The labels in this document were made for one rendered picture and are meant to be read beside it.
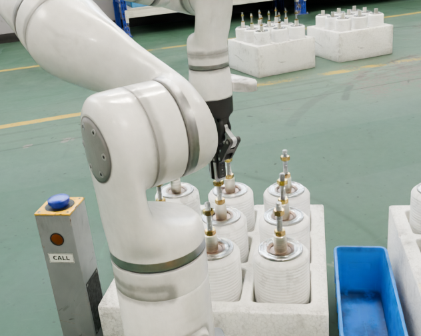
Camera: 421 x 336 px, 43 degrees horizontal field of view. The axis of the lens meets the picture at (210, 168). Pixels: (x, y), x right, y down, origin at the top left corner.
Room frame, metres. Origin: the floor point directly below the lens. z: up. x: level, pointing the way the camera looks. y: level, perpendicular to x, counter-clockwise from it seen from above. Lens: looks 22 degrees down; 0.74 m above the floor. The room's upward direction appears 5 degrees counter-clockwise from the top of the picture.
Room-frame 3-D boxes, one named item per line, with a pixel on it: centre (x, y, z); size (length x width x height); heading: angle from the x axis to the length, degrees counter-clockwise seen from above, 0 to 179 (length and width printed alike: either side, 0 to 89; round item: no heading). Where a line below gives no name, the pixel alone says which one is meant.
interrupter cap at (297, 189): (1.02, -0.15, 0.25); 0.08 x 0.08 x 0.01
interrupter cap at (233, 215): (0.93, -0.01, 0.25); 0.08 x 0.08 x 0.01
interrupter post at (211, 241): (0.81, 0.01, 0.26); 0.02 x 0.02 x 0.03
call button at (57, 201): (0.91, 0.29, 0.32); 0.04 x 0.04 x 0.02
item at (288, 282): (0.79, -0.10, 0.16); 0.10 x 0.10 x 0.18
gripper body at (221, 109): (0.93, -0.01, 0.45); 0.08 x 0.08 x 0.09
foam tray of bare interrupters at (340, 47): (3.53, -0.97, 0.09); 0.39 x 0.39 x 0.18; 18
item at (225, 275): (0.81, 0.01, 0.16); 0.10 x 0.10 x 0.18
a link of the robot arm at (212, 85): (0.94, -0.03, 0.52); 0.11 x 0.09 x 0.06; 123
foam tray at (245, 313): (0.93, -0.01, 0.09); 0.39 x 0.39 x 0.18; 78
